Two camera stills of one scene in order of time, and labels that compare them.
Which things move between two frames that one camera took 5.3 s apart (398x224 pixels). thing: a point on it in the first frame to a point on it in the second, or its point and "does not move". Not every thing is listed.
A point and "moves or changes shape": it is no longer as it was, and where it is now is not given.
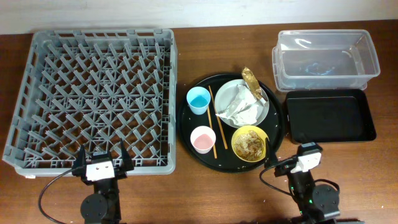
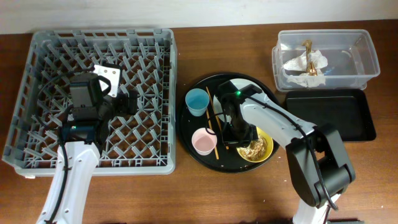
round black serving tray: [223, 121] does not move
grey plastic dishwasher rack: [94, 88] does not move
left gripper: [128, 164] to [122, 107]
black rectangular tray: [326, 115] does not move
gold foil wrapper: [252, 83] to [310, 67]
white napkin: [243, 108] moves or changes shape
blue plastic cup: [198, 98] does not move
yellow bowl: [249, 144] does not move
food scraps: [249, 146] does not move
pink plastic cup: [203, 139] does not move
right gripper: [269, 160] to [228, 139]
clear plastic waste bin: [326, 60] does not move
